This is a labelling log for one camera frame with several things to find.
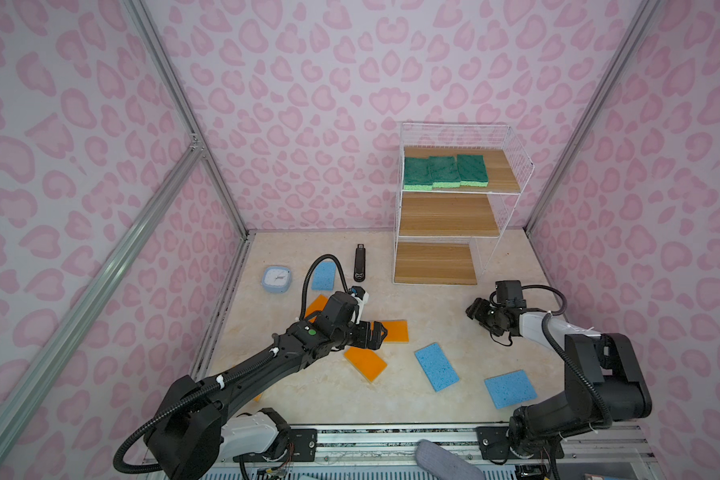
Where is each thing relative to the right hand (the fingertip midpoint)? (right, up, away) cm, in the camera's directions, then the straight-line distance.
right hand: (475, 312), depth 93 cm
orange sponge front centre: (-34, -13, -6) cm, 37 cm away
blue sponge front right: (+5, -18, -13) cm, 23 cm away
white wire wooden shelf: (-10, +23, -7) cm, 26 cm away
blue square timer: (-65, +9, +10) cm, 66 cm away
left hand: (-31, -1, -13) cm, 34 cm away
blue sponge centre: (-14, -14, -8) cm, 22 cm away
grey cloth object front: (-17, -30, -26) cm, 43 cm away
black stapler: (-36, +14, +14) cm, 42 cm away
